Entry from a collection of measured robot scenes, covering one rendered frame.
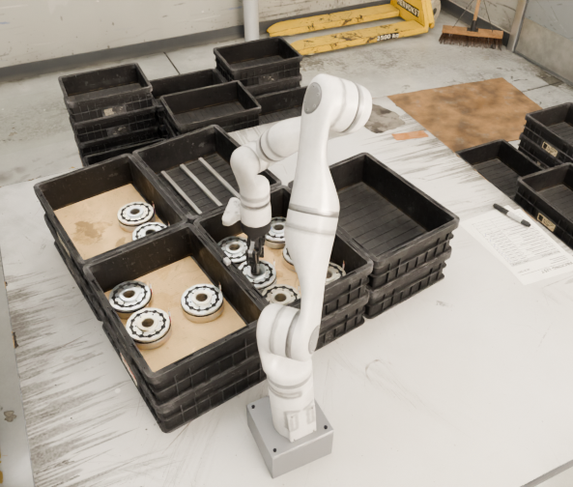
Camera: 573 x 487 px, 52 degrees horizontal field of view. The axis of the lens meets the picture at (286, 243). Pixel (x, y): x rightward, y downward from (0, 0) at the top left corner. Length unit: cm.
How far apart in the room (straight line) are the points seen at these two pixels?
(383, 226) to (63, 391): 95
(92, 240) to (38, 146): 217
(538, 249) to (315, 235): 107
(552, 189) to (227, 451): 193
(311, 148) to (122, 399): 80
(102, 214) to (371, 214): 79
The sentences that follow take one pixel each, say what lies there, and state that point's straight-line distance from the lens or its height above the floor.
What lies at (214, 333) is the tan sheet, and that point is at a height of 83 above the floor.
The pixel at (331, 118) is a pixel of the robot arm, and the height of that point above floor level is 142.
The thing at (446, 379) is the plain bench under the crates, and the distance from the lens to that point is 155.
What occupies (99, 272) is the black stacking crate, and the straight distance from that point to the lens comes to 153.
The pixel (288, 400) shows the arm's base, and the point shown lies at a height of 93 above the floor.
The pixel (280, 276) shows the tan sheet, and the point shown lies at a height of 83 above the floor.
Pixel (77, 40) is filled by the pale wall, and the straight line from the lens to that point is 467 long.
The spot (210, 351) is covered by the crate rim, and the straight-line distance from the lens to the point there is 127.
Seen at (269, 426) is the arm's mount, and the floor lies 79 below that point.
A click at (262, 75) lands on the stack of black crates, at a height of 53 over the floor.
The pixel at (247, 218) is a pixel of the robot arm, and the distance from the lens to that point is 139.
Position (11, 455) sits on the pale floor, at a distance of 239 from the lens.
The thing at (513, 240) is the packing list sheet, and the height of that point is 70.
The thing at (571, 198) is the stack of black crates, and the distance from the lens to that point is 281.
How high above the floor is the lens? 193
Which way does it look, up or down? 42 degrees down
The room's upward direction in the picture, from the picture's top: straight up
